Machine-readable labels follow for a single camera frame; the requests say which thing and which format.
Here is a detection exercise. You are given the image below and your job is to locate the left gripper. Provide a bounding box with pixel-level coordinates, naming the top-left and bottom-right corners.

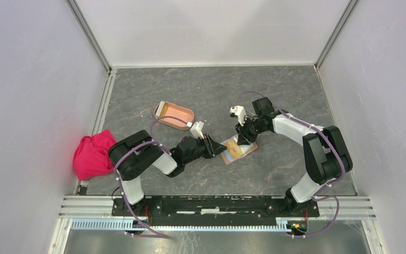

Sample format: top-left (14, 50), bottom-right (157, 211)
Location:
top-left (183, 133), bottom-right (227, 165)

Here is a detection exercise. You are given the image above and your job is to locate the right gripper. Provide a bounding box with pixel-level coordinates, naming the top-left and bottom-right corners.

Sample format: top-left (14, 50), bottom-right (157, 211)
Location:
top-left (235, 116), bottom-right (267, 146)

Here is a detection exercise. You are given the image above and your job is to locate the orange credit card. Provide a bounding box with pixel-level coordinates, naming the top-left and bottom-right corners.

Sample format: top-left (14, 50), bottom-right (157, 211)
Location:
top-left (223, 138), bottom-right (244, 161)

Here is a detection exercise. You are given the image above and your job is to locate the tan leather card holder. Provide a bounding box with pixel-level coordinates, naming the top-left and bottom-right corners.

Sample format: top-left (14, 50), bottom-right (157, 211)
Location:
top-left (221, 134), bottom-right (258, 165)

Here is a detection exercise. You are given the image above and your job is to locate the pink oval tray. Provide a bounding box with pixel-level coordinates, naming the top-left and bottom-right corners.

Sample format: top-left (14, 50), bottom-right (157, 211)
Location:
top-left (153, 101), bottom-right (195, 131)

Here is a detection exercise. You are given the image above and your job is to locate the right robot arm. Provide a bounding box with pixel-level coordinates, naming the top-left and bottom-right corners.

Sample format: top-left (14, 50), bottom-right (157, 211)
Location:
top-left (229, 96), bottom-right (353, 216)

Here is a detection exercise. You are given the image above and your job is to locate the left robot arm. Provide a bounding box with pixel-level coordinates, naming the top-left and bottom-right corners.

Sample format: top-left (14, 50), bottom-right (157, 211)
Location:
top-left (107, 130), bottom-right (227, 216)

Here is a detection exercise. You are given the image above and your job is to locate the red crumpled cloth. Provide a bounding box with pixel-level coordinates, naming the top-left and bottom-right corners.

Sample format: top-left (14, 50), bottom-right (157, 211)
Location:
top-left (72, 129), bottom-right (116, 181)

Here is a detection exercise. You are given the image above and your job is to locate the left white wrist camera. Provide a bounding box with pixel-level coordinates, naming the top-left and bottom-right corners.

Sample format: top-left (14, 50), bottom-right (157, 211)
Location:
top-left (187, 121), bottom-right (205, 139)

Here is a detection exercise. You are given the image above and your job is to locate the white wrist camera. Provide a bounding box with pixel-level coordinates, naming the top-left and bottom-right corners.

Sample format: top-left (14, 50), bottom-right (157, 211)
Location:
top-left (229, 105), bottom-right (246, 126)
top-left (187, 121), bottom-right (205, 139)

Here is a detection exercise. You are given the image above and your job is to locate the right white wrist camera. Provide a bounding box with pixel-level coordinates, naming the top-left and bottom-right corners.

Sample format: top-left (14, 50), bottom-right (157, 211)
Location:
top-left (229, 105), bottom-right (246, 126)

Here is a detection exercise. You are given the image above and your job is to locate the white toothed cable duct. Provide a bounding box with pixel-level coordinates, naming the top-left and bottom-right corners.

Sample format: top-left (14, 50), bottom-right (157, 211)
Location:
top-left (71, 219), bottom-right (291, 233)

